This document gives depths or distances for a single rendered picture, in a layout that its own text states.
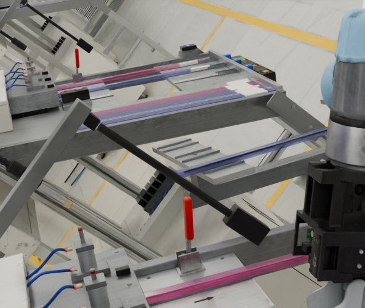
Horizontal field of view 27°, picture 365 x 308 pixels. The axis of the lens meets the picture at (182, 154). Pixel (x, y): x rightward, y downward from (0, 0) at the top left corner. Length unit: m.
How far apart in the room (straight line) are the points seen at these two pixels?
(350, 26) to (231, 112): 1.15
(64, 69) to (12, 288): 4.44
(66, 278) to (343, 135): 0.43
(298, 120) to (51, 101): 0.68
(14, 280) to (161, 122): 0.93
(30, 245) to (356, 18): 1.29
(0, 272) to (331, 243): 0.45
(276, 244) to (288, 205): 1.95
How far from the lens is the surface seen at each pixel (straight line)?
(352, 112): 0.76
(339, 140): 0.77
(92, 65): 5.42
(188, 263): 1.08
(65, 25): 6.82
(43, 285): 1.01
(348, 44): 0.76
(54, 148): 0.71
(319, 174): 0.78
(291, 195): 3.12
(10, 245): 1.90
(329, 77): 0.95
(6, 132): 2.00
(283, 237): 1.15
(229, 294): 1.02
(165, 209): 2.29
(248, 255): 1.14
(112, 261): 1.03
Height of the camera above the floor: 1.49
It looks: 20 degrees down
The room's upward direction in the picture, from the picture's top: 56 degrees counter-clockwise
